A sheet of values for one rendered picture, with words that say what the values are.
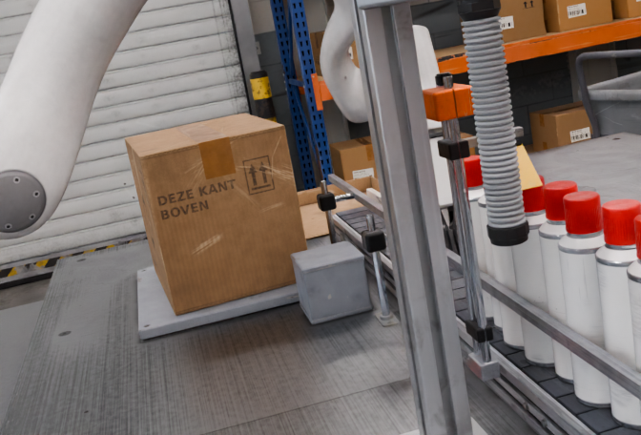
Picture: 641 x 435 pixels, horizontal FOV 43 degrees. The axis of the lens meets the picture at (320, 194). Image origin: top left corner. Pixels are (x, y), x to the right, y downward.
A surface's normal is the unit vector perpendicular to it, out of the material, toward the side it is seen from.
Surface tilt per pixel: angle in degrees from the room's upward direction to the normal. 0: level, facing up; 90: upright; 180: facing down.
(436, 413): 90
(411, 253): 90
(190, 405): 0
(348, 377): 0
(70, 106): 98
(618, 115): 93
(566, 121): 90
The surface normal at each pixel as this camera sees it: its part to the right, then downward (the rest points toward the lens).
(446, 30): 0.23, 0.18
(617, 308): -0.63, 0.28
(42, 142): 0.69, -0.06
